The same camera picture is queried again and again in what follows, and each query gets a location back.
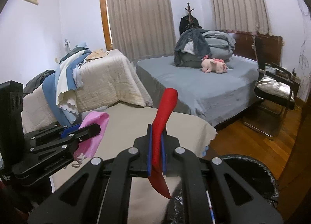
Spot bright pink cloth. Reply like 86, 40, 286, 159
73, 111, 110, 160

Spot black lined trash bin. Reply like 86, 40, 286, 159
163, 151, 283, 223

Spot blue white scalloped cloth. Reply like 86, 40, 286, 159
42, 43, 91, 126

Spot beige quilted cover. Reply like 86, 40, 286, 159
22, 49, 153, 133

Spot grey sheet bed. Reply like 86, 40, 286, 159
136, 55, 258, 126

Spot black office chair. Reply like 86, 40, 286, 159
242, 36, 295, 139

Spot silver cushion on chair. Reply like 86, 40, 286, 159
256, 76, 290, 99

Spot pink plush pig toy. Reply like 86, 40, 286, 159
201, 56, 228, 74

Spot wooden nightstand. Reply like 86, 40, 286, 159
285, 68, 301, 100

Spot left beige curtain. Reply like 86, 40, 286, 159
107, 0, 176, 62

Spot beige curtain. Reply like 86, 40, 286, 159
107, 0, 176, 62
212, 0, 270, 35

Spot folded grey blanket pile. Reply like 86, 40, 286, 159
202, 31, 236, 61

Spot dark wooden headboard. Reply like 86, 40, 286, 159
226, 31, 283, 66

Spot wooden coat rack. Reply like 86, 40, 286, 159
185, 3, 194, 28

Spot right beige curtain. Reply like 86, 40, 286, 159
212, 0, 270, 35

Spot hanging wall cables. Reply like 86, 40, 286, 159
294, 0, 311, 94

